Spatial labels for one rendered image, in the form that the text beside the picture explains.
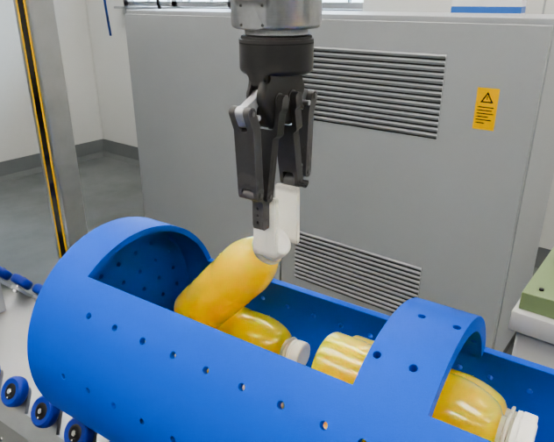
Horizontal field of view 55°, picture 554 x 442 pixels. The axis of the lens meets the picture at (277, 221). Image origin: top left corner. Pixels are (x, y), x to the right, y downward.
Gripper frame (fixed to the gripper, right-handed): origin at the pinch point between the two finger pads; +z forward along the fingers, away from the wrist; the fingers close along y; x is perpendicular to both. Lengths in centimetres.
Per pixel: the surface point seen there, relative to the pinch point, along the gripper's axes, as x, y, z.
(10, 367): -48, 10, 34
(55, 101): -79, -27, -2
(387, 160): -47, -153, 38
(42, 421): -28.5, 16.6, 31.2
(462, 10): -28, -166, -19
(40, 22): -79, -27, -19
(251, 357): 6.6, 14.3, 7.1
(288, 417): 12.1, 16.5, 9.6
